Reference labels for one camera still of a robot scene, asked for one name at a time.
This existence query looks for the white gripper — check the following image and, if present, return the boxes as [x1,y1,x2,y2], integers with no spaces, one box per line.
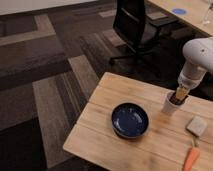
[175,63,207,101]

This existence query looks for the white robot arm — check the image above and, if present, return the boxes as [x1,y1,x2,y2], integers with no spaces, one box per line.
[175,37,213,101]

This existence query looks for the dark blue ceramic bowl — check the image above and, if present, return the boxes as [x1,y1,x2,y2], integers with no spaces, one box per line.
[111,103,149,139]

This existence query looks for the white square sponge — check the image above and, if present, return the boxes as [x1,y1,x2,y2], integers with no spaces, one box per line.
[186,116,208,137]

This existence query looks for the black office chair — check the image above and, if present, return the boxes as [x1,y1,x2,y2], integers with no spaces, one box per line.
[109,0,176,73]

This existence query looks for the orange carrot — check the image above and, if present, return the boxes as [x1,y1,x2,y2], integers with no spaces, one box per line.
[182,137,200,171]

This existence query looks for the clear glass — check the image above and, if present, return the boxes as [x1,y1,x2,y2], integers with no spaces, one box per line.
[202,3,213,25]

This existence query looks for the blue round disc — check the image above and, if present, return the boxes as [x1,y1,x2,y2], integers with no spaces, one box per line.
[172,8,187,15]

